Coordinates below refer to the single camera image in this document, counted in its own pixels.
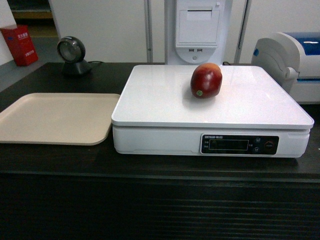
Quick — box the red fire extinguisher box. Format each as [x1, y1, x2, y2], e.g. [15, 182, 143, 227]
[0, 25, 39, 67]

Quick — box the black barcode scanner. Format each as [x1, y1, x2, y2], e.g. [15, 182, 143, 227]
[57, 36, 92, 77]

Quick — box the black checkout counter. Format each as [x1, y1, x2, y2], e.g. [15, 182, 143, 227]
[0, 61, 320, 240]

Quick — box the white checkout scale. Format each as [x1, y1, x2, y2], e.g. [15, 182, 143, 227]
[111, 65, 314, 158]

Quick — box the white receipt printer kiosk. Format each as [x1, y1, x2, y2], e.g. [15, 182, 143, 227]
[164, 0, 233, 65]

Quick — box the beige plastic tray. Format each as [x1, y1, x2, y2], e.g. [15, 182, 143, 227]
[0, 93, 120, 146]

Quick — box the white label printer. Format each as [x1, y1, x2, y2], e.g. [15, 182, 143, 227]
[251, 32, 320, 105]

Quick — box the dark red mango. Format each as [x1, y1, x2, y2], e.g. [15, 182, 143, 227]
[190, 62, 223, 99]

